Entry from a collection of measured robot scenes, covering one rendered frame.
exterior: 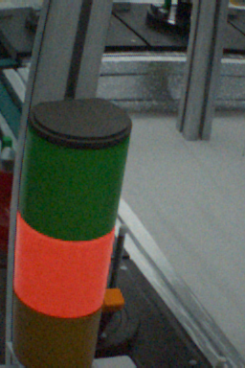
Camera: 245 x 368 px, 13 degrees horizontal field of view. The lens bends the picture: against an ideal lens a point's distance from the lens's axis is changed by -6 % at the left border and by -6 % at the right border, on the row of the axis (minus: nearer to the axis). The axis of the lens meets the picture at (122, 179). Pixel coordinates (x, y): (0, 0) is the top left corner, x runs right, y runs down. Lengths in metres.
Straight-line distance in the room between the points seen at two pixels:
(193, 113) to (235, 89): 0.17
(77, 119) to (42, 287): 0.09
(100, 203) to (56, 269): 0.04
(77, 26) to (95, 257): 0.12
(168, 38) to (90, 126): 1.39
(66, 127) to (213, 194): 1.14
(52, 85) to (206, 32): 1.18
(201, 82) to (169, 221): 0.28
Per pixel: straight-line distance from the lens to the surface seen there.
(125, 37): 1.88
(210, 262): 1.49
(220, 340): 1.16
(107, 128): 0.53
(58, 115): 0.53
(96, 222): 0.54
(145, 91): 1.84
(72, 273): 0.55
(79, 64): 0.55
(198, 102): 1.77
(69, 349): 0.59
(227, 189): 1.68
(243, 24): 2.10
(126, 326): 1.12
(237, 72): 1.91
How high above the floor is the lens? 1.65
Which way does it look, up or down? 29 degrees down
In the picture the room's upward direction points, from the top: 9 degrees clockwise
